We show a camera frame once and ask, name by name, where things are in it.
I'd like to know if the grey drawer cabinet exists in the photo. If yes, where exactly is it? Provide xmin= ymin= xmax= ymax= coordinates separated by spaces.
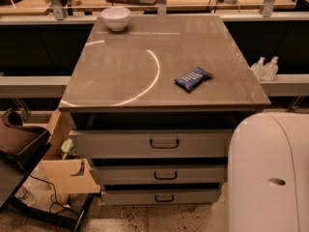
xmin=59 ymin=15 xmax=269 ymax=193

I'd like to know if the white ceramic bowl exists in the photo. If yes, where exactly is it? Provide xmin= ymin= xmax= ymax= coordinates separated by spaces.
xmin=100 ymin=7 xmax=130 ymax=31

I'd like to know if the dark blue snack packet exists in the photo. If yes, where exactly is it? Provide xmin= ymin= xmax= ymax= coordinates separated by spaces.
xmin=174 ymin=67 xmax=212 ymax=93

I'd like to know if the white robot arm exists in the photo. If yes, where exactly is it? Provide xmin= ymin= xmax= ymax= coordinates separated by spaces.
xmin=228 ymin=112 xmax=309 ymax=232

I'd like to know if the black floor cable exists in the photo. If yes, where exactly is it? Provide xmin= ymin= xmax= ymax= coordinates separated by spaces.
xmin=29 ymin=173 xmax=81 ymax=216

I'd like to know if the beige cardboard piece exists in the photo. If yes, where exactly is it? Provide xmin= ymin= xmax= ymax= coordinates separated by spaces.
xmin=42 ymin=109 xmax=100 ymax=204

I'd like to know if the right clear pump bottle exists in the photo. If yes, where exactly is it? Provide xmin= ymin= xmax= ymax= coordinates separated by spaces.
xmin=262 ymin=56 xmax=278 ymax=81

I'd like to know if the top grey drawer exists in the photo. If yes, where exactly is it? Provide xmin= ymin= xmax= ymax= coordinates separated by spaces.
xmin=70 ymin=130 xmax=232 ymax=159

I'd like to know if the green white small packet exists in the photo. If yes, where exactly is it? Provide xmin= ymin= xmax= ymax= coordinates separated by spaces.
xmin=61 ymin=138 xmax=76 ymax=160

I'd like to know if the middle grey drawer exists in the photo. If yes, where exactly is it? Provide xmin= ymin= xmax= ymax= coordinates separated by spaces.
xmin=90 ymin=164 xmax=225 ymax=186

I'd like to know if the dark brown tray cart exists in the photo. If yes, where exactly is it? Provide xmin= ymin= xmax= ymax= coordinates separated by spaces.
xmin=0 ymin=110 xmax=95 ymax=232

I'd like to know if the bottom grey drawer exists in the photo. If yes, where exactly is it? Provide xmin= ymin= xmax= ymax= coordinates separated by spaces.
xmin=101 ymin=188 xmax=222 ymax=206

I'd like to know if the left clear pump bottle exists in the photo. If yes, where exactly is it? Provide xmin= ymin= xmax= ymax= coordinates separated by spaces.
xmin=251 ymin=57 xmax=265 ymax=80

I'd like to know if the clear pump bottle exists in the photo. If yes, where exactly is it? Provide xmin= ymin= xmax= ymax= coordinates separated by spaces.
xmin=251 ymin=57 xmax=265 ymax=80
xmin=262 ymin=56 xmax=278 ymax=81

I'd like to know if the grey drawer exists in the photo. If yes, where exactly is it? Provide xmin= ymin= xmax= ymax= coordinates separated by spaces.
xmin=90 ymin=164 xmax=225 ymax=186
xmin=70 ymin=130 xmax=232 ymax=159
xmin=101 ymin=188 xmax=222 ymax=206

